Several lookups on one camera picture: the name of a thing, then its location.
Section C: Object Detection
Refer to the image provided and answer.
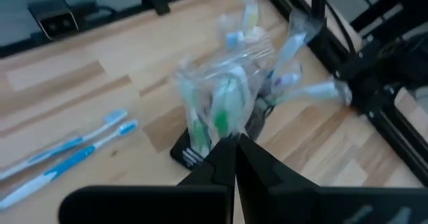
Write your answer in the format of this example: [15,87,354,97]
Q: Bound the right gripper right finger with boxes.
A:
[236,132,428,224]

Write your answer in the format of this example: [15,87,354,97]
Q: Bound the green white toothbrush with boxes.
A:
[209,65,252,140]
[177,72,215,158]
[272,80,352,106]

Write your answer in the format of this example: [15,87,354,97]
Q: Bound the black camera cable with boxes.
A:
[78,1,118,17]

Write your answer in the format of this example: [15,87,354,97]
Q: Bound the black metal table frame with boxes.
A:
[0,0,428,187]

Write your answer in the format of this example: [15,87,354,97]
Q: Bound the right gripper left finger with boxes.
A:
[58,134,239,224]

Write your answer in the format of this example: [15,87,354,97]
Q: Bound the blue white toothbrush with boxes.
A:
[271,9,322,84]
[220,15,247,53]
[0,108,129,182]
[0,118,139,212]

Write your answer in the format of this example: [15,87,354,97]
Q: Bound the black frame bracket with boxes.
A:
[140,0,171,17]

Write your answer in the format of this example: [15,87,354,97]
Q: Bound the black table-level camera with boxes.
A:
[27,0,80,41]

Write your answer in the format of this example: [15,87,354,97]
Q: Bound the black wire basket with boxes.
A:
[169,95,278,171]

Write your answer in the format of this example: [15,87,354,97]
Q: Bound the black base cable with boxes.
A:
[326,1,357,56]

